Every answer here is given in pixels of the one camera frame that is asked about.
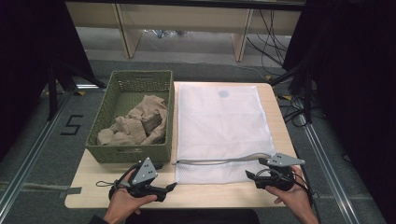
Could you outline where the green woven basket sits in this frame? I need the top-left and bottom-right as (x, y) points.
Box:
(85, 69), (175, 165)

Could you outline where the black metal stand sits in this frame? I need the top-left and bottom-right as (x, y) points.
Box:
(269, 60), (316, 125)
(46, 59), (107, 122)

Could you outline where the black curtain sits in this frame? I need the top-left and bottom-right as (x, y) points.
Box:
(0, 0), (96, 162)
(281, 0), (396, 224)

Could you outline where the person's left hand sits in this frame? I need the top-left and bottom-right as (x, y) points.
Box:
(103, 169), (159, 224)

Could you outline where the clear plastic wrap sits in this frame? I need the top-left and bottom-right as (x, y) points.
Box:
(143, 29), (190, 39)

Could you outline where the grey floor strap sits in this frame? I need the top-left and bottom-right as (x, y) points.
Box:
(0, 181), (83, 200)

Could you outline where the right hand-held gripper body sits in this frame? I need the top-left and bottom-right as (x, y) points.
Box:
(253, 152), (306, 191)

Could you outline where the person's right hand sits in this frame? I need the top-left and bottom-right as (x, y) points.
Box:
(264, 165), (313, 219)

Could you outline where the metal floor rail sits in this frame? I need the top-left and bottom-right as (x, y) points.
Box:
(0, 90), (76, 216)
(297, 113), (363, 224)

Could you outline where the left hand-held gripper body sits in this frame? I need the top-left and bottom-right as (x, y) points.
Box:
(107, 157), (168, 203)

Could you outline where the bundle of black floor cables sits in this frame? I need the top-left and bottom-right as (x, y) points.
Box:
(246, 8), (292, 77)

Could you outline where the white mesh laundry bag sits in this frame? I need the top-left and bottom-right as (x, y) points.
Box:
(172, 83), (277, 185)

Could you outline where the beige garment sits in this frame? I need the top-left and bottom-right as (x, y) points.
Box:
(96, 94), (169, 147)

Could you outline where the person's dark clothing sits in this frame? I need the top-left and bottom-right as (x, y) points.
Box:
(124, 208), (262, 224)

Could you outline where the black gripper wrist strap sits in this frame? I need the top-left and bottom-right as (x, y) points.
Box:
(95, 179), (120, 189)

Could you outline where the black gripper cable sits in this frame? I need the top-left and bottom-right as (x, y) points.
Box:
(260, 167), (314, 200)

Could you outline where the light wooden shelf unit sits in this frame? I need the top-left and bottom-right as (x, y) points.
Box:
(64, 0), (306, 63)

